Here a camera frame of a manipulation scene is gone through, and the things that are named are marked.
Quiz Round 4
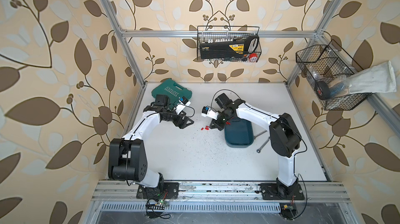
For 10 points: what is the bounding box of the teal plastic storage box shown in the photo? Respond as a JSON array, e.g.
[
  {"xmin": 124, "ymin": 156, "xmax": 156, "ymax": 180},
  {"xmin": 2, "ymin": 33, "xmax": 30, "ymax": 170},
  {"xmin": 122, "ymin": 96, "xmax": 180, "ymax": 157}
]
[{"xmin": 224, "ymin": 118, "xmax": 254, "ymax": 148}]

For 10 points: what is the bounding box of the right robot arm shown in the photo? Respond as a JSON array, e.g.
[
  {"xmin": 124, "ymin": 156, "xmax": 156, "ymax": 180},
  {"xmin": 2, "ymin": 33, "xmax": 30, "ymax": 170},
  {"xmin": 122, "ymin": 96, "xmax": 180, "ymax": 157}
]
[{"xmin": 202, "ymin": 93, "xmax": 303, "ymax": 187}]

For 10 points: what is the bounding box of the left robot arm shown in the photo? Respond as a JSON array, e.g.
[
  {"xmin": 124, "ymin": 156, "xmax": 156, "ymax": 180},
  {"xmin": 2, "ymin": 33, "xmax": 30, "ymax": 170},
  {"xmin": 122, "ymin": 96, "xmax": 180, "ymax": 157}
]
[{"xmin": 108, "ymin": 95, "xmax": 194, "ymax": 189}]

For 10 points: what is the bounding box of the green tool case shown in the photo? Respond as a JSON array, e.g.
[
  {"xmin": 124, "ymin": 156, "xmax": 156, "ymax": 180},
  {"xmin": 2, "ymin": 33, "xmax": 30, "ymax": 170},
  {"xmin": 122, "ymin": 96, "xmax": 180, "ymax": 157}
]
[{"xmin": 152, "ymin": 78, "xmax": 192, "ymax": 106}]

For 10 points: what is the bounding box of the silver wrench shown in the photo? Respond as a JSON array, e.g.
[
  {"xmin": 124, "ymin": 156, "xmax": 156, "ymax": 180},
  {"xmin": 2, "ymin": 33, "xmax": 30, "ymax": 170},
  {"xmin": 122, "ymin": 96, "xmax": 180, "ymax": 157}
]
[
  {"xmin": 256, "ymin": 137, "xmax": 270, "ymax": 153},
  {"xmin": 253, "ymin": 130, "xmax": 268, "ymax": 140}
]

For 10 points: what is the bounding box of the black yellow hand saw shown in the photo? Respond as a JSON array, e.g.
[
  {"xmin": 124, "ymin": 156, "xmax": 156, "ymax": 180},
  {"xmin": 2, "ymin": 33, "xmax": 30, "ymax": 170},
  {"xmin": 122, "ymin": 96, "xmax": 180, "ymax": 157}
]
[{"xmin": 197, "ymin": 35, "xmax": 262, "ymax": 62}]

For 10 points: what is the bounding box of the black tape roll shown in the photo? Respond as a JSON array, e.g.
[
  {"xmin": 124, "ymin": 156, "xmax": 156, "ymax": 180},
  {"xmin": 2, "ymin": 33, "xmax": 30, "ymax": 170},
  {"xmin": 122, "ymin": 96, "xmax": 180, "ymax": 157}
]
[{"xmin": 314, "ymin": 80, "xmax": 331, "ymax": 100}]

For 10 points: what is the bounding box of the white cloth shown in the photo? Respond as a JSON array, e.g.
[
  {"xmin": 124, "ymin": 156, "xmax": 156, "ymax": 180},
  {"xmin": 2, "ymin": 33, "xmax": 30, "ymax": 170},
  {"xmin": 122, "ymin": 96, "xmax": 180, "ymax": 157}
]
[{"xmin": 336, "ymin": 61, "xmax": 397, "ymax": 97}]

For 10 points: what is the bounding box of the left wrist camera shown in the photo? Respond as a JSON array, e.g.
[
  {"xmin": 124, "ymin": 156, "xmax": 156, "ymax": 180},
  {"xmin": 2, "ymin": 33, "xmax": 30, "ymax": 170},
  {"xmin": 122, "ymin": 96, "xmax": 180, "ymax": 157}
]
[{"xmin": 175, "ymin": 97, "xmax": 191, "ymax": 114}]

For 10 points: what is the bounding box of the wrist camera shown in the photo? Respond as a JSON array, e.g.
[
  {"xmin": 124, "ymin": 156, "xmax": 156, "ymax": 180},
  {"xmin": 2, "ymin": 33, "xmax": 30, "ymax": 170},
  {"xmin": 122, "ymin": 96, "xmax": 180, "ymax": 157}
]
[
  {"xmin": 201, "ymin": 106, "xmax": 219, "ymax": 120},
  {"xmin": 175, "ymin": 97, "xmax": 191, "ymax": 114}
]

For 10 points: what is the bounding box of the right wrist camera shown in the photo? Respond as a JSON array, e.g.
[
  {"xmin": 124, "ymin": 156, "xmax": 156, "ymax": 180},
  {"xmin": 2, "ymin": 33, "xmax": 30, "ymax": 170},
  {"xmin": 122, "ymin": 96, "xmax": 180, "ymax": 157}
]
[{"xmin": 201, "ymin": 106, "xmax": 219, "ymax": 120}]

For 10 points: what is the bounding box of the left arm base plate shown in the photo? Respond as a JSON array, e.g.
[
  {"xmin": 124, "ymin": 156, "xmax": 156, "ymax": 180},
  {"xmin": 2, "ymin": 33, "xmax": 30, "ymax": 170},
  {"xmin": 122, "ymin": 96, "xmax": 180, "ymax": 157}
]
[{"xmin": 136, "ymin": 182, "xmax": 179, "ymax": 200}]

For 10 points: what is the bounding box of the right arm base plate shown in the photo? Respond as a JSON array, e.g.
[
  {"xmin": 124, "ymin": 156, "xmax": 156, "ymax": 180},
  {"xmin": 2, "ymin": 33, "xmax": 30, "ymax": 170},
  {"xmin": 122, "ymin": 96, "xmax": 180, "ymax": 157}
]
[{"xmin": 259, "ymin": 183, "xmax": 305, "ymax": 201}]

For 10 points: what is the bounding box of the back wire basket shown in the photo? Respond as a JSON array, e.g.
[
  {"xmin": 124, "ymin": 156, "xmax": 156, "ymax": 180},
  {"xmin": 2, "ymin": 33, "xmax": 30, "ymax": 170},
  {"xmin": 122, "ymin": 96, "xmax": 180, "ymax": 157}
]
[{"xmin": 196, "ymin": 25, "xmax": 262, "ymax": 63}]

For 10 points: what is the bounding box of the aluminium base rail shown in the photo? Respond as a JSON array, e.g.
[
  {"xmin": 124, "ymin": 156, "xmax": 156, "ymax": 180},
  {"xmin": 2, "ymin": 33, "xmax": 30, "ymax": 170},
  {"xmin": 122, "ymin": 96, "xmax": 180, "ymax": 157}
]
[{"xmin": 92, "ymin": 180, "xmax": 351, "ymax": 204}]

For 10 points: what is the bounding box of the side wire basket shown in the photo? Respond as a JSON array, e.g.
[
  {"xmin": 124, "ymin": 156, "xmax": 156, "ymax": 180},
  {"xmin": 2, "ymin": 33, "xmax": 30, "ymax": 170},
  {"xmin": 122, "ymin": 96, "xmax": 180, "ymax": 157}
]
[{"xmin": 296, "ymin": 40, "xmax": 372, "ymax": 111}]

